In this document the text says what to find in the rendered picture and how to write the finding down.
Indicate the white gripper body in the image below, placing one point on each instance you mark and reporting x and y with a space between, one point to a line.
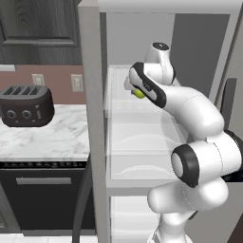
127 84

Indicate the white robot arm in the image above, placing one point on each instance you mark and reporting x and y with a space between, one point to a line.
196 110

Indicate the yellow-green pear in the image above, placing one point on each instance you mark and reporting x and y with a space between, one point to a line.
138 94

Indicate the grey fridge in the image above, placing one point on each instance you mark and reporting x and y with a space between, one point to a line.
136 34

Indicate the grey open fridge door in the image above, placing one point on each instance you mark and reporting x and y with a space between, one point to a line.
95 126

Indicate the clear fridge drawer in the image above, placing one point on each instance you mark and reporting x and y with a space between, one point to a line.
139 148

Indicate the grey fridge door dark panel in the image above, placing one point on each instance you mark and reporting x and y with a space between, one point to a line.
202 47

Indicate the white fridge drawer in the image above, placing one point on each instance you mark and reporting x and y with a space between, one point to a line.
129 218

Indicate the black four-slot toaster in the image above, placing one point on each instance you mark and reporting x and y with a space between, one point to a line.
27 107

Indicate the dark wood cupboard door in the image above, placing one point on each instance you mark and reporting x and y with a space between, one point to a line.
38 28

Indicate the white ledge strip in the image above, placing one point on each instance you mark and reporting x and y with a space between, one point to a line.
7 68

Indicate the black dishwasher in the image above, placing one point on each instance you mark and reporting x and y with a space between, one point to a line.
44 202

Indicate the dark grey base cupboard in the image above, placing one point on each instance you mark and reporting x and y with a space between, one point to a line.
8 212

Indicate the large white wall outlet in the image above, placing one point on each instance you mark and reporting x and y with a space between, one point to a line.
77 83

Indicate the small white wall outlet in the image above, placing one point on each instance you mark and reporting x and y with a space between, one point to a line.
38 79

